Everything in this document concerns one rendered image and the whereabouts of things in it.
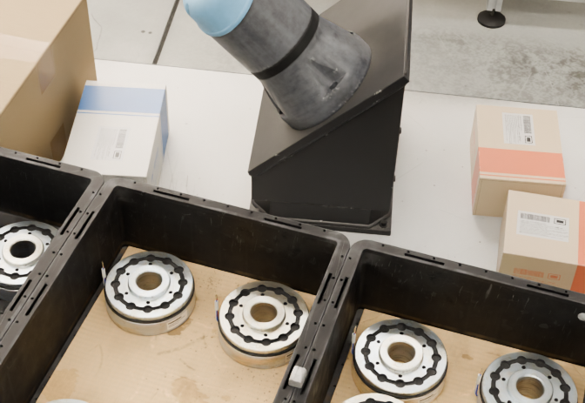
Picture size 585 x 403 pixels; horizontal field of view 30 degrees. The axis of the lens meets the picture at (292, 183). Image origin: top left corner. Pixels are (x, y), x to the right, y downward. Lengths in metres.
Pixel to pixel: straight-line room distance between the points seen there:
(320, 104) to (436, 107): 0.40
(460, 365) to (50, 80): 0.71
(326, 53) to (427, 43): 1.69
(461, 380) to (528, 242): 0.29
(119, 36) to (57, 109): 1.47
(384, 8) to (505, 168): 0.28
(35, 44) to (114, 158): 0.19
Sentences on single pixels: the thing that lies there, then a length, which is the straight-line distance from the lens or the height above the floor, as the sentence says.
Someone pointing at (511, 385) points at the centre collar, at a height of 0.87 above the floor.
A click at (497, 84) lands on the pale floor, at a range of 2.97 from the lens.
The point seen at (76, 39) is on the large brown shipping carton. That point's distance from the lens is 1.64.
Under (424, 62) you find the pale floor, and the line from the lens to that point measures 3.01.
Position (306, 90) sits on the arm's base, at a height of 0.94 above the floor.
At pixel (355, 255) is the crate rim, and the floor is 0.93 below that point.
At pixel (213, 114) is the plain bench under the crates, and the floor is 0.70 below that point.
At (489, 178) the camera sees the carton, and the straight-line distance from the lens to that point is 1.54.
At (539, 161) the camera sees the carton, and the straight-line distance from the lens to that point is 1.59.
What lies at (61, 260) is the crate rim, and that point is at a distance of 1.22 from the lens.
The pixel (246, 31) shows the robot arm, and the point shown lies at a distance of 1.36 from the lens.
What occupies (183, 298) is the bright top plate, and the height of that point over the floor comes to 0.86.
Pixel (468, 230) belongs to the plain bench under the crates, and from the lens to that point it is 1.57.
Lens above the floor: 1.82
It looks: 44 degrees down
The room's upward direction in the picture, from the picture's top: 2 degrees clockwise
